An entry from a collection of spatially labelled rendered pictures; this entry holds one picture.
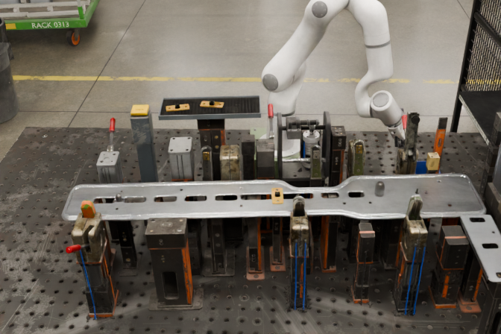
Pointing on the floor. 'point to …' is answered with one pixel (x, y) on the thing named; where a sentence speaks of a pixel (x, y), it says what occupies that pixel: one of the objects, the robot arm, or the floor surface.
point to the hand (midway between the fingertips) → (403, 134)
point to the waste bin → (10, 106)
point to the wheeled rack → (58, 7)
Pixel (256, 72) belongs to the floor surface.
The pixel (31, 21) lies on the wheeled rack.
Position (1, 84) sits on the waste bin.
